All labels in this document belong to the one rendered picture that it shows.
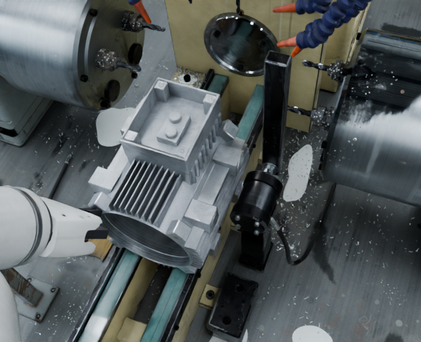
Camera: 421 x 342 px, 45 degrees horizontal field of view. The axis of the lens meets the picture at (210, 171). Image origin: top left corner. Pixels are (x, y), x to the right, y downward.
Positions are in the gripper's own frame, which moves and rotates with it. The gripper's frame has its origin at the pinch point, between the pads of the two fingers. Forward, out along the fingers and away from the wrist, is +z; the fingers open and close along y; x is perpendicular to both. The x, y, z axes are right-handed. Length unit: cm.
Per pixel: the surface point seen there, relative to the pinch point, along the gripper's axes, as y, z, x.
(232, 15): 4.8, 21.7, 37.8
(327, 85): 21, 51, 36
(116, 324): 3.0, 14.9, -17.7
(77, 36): -15.4, 9.3, 25.4
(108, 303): 1.7, 11.6, -13.9
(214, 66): -0.1, 35.1, 31.0
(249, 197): 18.8, 10.6, 9.0
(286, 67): 20.8, -3.5, 25.8
